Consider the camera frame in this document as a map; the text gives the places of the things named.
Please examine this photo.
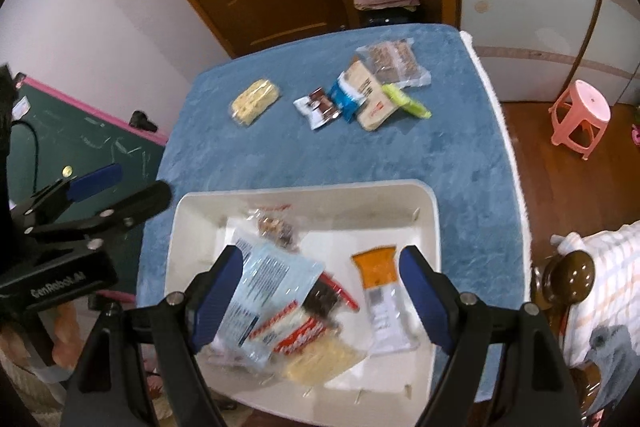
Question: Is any clear yellow chips packet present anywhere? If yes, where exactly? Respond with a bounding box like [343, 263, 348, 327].
[282, 337, 368, 385]

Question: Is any red and white snack packet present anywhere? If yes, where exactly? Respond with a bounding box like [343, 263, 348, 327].
[247, 299, 331, 358]

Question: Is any yellow cracker packet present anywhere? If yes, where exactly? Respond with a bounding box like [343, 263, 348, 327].
[229, 78, 282, 128]

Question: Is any black easel knob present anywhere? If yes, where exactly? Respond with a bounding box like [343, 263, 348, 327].
[129, 110, 159, 132]

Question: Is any blue tablecloth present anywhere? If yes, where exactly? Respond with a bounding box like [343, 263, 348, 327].
[135, 23, 531, 403]

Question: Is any clear mixed nuts packet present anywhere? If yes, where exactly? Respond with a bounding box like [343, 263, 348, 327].
[245, 202, 301, 250]

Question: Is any white plastic tray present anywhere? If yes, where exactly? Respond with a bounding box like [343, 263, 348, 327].
[164, 179, 442, 418]

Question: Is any floral sliding wardrobe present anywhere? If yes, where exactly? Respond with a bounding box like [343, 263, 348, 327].
[457, 0, 640, 104]

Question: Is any beige snack packet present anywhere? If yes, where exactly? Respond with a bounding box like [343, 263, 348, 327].
[346, 60, 401, 132]

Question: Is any black cable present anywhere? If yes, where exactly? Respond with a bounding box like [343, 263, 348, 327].
[7, 121, 41, 202]

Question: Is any black box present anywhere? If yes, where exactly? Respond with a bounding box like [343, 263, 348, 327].
[360, 7, 421, 28]

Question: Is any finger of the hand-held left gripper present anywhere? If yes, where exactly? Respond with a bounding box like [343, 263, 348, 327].
[9, 163, 125, 219]
[24, 180, 174, 252]

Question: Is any pink plastic stool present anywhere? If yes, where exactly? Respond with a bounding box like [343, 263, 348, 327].
[548, 80, 612, 160]

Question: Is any orange and white snack packet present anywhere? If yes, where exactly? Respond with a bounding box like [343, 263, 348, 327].
[351, 246, 421, 355]

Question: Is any brown wooden bedpost knob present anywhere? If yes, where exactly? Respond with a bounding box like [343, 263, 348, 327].
[547, 249, 598, 305]

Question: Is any clear brown cookie packet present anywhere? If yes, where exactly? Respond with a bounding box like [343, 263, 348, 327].
[356, 38, 432, 88]

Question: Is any small white chocolate packet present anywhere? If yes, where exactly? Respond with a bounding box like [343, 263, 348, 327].
[293, 88, 342, 130]

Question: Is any green chalkboard with pink frame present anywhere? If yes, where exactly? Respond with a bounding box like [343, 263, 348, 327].
[0, 76, 170, 303]

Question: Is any small red snack packet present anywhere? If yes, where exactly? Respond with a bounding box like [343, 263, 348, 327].
[302, 272, 361, 318]

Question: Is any checked blanket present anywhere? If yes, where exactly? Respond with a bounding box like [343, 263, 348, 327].
[550, 221, 640, 370]

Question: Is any green snack packet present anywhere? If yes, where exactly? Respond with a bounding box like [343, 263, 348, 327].
[382, 83, 432, 118]

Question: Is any small blue snack packet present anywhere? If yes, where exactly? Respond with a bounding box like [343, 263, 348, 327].
[327, 72, 368, 124]

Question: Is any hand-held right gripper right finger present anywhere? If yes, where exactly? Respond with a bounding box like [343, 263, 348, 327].
[398, 245, 584, 427]

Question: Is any large light blue snack packet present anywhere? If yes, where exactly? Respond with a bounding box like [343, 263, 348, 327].
[207, 239, 326, 368]

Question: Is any grey cloth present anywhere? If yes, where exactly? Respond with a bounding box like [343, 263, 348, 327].
[582, 324, 636, 415]

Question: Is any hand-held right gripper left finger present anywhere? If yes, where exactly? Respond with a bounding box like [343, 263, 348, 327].
[60, 245, 244, 427]

